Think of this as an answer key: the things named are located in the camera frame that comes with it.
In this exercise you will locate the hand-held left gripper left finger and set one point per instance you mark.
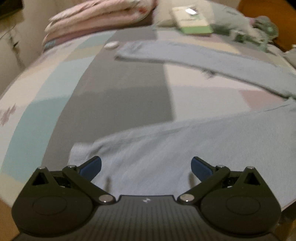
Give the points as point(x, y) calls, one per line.
point(91, 168)

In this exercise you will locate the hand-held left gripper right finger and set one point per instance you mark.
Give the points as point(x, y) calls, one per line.
point(200, 169)

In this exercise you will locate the grey sweatpants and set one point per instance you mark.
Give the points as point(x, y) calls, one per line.
point(161, 150)

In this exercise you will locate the patchwork bed sheet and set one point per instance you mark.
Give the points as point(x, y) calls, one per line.
point(115, 92)

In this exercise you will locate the white earbud case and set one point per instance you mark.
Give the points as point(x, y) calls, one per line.
point(111, 45)

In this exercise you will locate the pink folded quilt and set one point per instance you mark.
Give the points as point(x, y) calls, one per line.
point(92, 20)

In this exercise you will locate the green book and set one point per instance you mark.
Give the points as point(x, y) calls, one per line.
point(189, 20)

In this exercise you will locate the green handheld fan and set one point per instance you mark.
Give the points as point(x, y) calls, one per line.
point(268, 30)

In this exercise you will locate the large patchwork pillow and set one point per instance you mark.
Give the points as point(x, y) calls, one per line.
point(219, 14)

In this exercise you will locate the wooden headboard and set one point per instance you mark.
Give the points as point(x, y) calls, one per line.
point(284, 23)

